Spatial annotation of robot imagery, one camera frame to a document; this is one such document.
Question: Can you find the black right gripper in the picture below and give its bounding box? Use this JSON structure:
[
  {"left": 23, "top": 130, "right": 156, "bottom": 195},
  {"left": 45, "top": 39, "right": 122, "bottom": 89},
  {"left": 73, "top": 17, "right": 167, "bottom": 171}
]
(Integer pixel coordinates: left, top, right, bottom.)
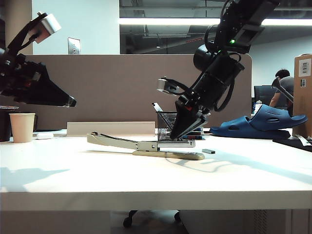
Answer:
[{"left": 169, "top": 88, "right": 215, "bottom": 140}]

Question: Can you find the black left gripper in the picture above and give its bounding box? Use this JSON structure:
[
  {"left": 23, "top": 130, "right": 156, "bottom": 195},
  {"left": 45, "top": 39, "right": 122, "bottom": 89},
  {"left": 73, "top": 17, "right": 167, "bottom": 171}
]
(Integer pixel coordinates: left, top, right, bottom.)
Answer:
[{"left": 0, "top": 60, "right": 78, "bottom": 108}]

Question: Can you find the beige long-reach stapler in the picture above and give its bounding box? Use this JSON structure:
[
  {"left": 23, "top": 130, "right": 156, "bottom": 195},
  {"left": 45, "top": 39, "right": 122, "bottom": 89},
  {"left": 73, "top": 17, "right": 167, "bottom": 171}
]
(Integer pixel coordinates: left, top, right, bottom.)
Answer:
[{"left": 86, "top": 131, "right": 205, "bottom": 161}]

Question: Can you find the black mesh pen holder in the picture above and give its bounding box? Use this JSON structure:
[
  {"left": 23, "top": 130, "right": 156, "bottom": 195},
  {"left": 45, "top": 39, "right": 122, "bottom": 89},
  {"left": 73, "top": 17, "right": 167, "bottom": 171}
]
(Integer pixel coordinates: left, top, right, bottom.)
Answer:
[{"left": 156, "top": 111, "right": 178, "bottom": 141}]

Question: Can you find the white pen with black cap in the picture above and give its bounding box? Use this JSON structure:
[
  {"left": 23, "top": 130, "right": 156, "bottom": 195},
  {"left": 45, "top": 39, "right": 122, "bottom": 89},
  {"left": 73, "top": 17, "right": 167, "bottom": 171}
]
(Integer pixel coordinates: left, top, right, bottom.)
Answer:
[{"left": 151, "top": 102, "right": 171, "bottom": 127}]

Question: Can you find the blue foam slipper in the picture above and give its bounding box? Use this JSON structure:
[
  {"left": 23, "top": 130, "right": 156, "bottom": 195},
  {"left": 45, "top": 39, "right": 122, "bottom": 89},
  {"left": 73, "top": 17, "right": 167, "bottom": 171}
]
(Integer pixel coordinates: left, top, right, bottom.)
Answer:
[
  {"left": 209, "top": 116, "right": 291, "bottom": 140},
  {"left": 250, "top": 105, "right": 308, "bottom": 133}
]

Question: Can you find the brown desk divider panel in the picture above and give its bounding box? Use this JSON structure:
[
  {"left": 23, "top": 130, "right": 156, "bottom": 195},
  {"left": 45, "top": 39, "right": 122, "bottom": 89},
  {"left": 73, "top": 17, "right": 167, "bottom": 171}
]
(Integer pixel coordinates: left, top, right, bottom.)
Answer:
[{"left": 0, "top": 54, "right": 253, "bottom": 132}]

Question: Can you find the beige paper cup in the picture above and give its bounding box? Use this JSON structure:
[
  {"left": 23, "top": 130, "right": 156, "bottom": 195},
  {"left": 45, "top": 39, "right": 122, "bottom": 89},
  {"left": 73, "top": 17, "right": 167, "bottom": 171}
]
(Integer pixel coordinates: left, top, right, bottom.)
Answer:
[{"left": 9, "top": 113, "right": 36, "bottom": 143}]

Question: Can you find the black round container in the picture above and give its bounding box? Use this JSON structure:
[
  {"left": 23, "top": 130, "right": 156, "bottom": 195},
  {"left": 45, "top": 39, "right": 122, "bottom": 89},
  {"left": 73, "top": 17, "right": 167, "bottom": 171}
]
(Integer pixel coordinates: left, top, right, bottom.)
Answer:
[{"left": 0, "top": 105, "right": 19, "bottom": 143}]

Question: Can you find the white water bottle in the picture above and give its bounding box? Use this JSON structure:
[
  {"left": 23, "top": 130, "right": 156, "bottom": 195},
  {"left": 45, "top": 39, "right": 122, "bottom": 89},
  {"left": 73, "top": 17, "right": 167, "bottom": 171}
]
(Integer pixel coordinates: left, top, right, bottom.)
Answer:
[{"left": 253, "top": 100, "right": 263, "bottom": 115}]

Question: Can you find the black monitor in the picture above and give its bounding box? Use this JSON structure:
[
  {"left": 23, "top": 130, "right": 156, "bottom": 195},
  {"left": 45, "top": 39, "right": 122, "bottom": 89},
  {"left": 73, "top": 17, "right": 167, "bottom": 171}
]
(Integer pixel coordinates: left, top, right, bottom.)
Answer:
[{"left": 253, "top": 85, "right": 277, "bottom": 106}]

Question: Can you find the black desk mat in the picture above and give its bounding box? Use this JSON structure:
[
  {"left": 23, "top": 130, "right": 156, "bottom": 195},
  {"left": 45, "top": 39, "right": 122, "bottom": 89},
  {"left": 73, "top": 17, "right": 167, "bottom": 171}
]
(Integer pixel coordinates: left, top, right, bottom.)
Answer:
[{"left": 272, "top": 136, "right": 312, "bottom": 154}]

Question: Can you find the long ceiling light strip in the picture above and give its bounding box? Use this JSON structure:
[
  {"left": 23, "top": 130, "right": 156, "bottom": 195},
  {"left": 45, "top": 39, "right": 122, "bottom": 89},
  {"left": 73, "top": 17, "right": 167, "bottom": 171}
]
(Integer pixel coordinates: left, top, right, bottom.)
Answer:
[{"left": 119, "top": 18, "right": 312, "bottom": 26}]

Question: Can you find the person in grey shirt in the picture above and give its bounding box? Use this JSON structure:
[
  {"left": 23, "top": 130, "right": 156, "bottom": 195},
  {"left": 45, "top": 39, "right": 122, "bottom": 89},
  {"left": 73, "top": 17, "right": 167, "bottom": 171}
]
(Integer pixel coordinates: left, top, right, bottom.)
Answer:
[{"left": 269, "top": 69, "right": 295, "bottom": 108}]

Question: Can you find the white plastic strip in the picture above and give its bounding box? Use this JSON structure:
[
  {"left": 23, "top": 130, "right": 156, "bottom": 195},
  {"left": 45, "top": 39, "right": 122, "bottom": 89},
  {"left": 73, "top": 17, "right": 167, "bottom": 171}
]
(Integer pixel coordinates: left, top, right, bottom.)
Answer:
[{"left": 294, "top": 135, "right": 310, "bottom": 147}]

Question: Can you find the brown cardboard box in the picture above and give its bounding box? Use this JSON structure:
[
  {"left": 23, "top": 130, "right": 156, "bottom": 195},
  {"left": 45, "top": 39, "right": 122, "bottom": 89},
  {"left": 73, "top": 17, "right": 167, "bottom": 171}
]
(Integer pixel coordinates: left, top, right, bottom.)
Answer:
[{"left": 292, "top": 54, "right": 312, "bottom": 137}]

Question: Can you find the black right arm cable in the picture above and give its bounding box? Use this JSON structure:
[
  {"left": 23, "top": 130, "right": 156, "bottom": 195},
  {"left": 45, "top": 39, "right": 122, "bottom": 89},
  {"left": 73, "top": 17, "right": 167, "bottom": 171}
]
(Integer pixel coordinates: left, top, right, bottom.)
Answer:
[{"left": 214, "top": 73, "right": 236, "bottom": 113}]

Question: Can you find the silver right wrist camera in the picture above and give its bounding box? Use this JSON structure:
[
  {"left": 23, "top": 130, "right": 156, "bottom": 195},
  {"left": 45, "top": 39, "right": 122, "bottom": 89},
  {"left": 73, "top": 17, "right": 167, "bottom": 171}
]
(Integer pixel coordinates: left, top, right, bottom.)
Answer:
[{"left": 156, "top": 77, "right": 182, "bottom": 96}]

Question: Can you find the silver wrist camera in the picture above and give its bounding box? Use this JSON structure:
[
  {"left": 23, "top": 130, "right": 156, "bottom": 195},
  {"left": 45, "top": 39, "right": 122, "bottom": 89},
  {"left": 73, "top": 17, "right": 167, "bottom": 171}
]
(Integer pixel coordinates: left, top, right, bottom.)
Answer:
[
  {"left": 156, "top": 77, "right": 182, "bottom": 96},
  {"left": 31, "top": 13, "right": 62, "bottom": 44}
]

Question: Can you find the metal wall switch plate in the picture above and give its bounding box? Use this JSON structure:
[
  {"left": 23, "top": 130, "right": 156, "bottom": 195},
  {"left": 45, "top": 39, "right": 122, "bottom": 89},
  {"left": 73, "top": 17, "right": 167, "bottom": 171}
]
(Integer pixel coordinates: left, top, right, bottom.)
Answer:
[{"left": 67, "top": 38, "right": 82, "bottom": 56}]

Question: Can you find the beige cable tray cover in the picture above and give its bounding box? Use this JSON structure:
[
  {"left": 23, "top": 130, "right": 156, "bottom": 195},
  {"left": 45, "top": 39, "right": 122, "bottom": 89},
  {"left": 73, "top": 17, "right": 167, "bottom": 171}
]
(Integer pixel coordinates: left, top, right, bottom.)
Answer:
[{"left": 66, "top": 121, "right": 156, "bottom": 137}]

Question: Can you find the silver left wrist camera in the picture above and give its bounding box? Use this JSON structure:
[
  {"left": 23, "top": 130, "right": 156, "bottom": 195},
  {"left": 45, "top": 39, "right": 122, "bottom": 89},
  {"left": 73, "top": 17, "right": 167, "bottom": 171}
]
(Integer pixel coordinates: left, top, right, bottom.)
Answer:
[{"left": 31, "top": 13, "right": 62, "bottom": 44}]

